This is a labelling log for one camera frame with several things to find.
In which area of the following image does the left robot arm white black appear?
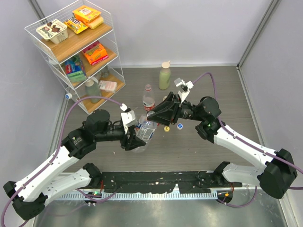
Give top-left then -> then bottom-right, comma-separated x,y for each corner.
3,108 -> 146,221

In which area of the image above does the white slotted cable duct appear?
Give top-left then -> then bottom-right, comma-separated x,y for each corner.
57,190 -> 218,201

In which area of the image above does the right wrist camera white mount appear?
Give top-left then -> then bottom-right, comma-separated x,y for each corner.
174,78 -> 194,103

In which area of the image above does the clear bottle blue white label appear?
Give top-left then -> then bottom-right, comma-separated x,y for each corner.
132,111 -> 158,153

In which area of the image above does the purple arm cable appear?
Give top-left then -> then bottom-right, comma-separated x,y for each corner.
0,96 -> 125,227
192,72 -> 303,209

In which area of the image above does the yellow bottle cap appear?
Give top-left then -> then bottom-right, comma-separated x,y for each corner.
164,126 -> 170,132

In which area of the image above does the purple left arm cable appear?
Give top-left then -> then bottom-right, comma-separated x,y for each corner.
0,96 -> 125,227

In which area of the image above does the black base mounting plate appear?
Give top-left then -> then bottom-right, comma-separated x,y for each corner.
73,170 -> 243,193

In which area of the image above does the clear bottle red label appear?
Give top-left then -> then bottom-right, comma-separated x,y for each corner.
143,84 -> 155,111

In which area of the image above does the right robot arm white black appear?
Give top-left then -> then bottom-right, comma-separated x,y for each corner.
147,92 -> 297,199

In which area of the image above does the clear bottle white cap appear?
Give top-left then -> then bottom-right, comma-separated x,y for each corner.
65,93 -> 72,100

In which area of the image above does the blue green sponge pack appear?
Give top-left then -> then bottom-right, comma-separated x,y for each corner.
64,54 -> 87,83

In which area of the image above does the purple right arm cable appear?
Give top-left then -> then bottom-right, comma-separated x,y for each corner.
192,72 -> 303,209

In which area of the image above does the orange cracker box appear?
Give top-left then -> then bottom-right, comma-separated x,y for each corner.
72,5 -> 101,23

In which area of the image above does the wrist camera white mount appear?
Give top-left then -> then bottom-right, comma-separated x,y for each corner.
174,78 -> 194,103
120,103 -> 138,134

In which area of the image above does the white chocolate pudding cup pack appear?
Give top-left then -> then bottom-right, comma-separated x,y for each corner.
36,19 -> 68,44

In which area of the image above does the white wire shelf rack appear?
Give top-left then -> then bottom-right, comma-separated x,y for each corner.
25,0 -> 125,101

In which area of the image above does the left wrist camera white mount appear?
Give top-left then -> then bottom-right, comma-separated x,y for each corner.
120,103 -> 138,134

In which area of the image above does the green soap dispenser bottle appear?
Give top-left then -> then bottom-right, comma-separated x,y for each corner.
85,79 -> 101,96

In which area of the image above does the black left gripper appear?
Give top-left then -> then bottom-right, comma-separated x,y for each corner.
95,124 -> 146,150

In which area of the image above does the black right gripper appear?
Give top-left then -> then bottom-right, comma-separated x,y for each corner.
147,92 -> 205,127

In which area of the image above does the green lotion bottle beige cap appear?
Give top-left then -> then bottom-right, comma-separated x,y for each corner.
159,61 -> 171,90

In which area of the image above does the pink white small packet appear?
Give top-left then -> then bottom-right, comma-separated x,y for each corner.
98,80 -> 117,93

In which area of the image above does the yellow candy bag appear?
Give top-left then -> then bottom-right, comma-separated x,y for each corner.
64,17 -> 88,34

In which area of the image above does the orange pink candy box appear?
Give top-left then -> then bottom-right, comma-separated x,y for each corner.
82,41 -> 108,66

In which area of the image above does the yellow sponge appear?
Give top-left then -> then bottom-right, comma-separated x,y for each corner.
87,17 -> 104,29

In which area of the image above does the white blue bottle cap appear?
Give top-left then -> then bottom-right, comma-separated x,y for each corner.
177,123 -> 183,130

